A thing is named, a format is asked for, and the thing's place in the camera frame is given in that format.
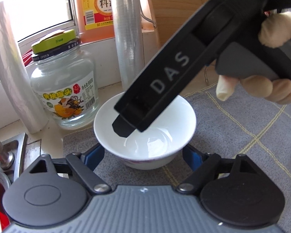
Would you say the glass jar with green lid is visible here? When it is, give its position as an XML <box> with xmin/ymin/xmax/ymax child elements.
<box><xmin>30</xmin><ymin>29</ymin><xmax>99</xmax><ymax>130</ymax></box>

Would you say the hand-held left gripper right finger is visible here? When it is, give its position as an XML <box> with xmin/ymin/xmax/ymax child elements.
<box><xmin>177</xmin><ymin>144</ymin><xmax>257</xmax><ymax>195</ymax></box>

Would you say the bamboo cutting board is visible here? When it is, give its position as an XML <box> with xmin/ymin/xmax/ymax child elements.
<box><xmin>139</xmin><ymin>0</ymin><xmax>211</xmax><ymax>48</ymax></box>

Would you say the orange cooking wine jug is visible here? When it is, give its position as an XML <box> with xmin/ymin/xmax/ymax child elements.
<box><xmin>72</xmin><ymin>0</ymin><xmax>117</xmax><ymax>43</ymax></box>

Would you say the grey and blue checked towel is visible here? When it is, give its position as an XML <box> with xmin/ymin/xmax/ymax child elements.
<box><xmin>63</xmin><ymin>83</ymin><xmax>291</xmax><ymax>199</ymax></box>

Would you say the steel sink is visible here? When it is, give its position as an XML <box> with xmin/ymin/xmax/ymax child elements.
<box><xmin>0</xmin><ymin>133</ymin><xmax>43</xmax><ymax>233</ymax></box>

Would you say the white bowl with pink flowers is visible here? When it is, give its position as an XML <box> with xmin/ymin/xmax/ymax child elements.
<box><xmin>94</xmin><ymin>92</ymin><xmax>197</xmax><ymax>170</ymax></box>

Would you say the person's right hand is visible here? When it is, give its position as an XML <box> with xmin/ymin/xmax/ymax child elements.
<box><xmin>216</xmin><ymin>11</ymin><xmax>291</xmax><ymax>105</ymax></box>

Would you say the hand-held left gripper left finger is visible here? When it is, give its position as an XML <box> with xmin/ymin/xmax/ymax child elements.
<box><xmin>29</xmin><ymin>144</ymin><xmax>112</xmax><ymax>195</ymax></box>

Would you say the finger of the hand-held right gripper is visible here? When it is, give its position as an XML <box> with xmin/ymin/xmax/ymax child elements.
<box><xmin>112</xmin><ymin>115</ymin><xmax>136</xmax><ymax>137</ymax></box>

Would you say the plastic wrap roll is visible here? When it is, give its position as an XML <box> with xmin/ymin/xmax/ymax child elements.
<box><xmin>0</xmin><ymin>1</ymin><xmax>49</xmax><ymax>134</ymax></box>
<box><xmin>109</xmin><ymin>0</ymin><xmax>146</xmax><ymax>95</ymax></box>

